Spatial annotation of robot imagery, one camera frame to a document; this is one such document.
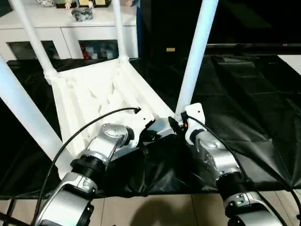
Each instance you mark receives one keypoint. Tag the black glossy mat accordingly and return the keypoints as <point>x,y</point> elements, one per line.
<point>235,106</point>

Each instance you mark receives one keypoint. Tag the small red box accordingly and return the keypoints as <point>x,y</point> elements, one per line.
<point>83,50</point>

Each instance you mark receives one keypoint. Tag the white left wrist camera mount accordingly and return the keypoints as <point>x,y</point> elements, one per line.
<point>145,117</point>

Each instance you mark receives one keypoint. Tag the white sideboard with glass doors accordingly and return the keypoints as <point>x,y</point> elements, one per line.
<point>98,33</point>

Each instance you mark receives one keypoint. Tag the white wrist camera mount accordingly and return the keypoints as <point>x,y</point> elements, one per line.
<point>145,117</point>
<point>195,110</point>

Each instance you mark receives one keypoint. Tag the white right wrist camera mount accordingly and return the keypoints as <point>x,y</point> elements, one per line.
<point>195,110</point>

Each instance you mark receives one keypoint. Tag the small pale figurine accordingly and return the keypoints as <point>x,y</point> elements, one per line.
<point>67,4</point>
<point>91,3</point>

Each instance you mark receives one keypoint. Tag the white dotted ceramic bowl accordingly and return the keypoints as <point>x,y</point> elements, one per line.
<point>44,2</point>

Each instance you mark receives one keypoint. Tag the dark patterned ornament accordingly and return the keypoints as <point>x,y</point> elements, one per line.
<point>82,14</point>

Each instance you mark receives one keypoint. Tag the flat white board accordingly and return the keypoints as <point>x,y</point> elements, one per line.
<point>291,61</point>

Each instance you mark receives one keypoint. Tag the black folding stand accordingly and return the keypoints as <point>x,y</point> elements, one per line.
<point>9,212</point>

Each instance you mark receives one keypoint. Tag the white plastic table leg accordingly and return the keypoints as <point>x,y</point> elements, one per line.
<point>195,58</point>
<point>23,106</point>
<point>118,30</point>
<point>33,40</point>

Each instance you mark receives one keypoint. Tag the white plastic table top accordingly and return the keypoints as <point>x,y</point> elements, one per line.
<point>94,89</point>

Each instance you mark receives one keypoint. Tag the small yellow label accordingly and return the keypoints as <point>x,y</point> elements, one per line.
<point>170,49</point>

